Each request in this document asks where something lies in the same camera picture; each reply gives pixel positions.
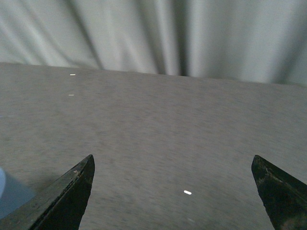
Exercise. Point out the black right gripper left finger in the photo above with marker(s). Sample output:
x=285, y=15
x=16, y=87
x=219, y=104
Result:
x=60, y=206

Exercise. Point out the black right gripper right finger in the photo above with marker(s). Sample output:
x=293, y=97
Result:
x=284, y=197

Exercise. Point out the grey-green curtain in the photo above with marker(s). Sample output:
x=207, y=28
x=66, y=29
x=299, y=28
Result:
x=246, y=40

